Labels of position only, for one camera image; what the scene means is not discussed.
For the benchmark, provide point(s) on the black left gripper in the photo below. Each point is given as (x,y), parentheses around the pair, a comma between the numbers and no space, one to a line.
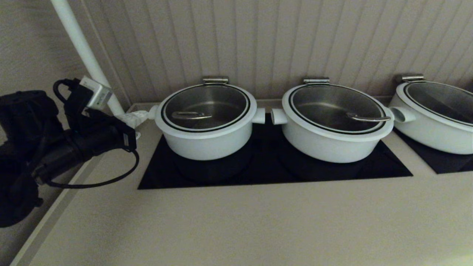
(88,140)

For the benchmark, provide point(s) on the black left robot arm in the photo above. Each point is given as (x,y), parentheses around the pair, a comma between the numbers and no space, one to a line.
(18,147)

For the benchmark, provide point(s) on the white pot with steel insert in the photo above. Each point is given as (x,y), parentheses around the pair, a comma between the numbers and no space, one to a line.
(325,151)
(436,140)
(207,147)

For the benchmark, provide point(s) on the white support pole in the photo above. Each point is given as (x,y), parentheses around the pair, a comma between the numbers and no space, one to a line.
(81,40)

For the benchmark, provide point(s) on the wide black glass cooktop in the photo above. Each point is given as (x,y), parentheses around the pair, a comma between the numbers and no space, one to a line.
(258,173)

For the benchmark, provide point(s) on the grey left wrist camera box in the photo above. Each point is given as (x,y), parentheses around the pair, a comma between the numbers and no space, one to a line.
(97,95)

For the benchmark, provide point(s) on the steel hinge bracket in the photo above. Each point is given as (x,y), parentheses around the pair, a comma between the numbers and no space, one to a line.
(215,80)
(316,81)
(410,78)

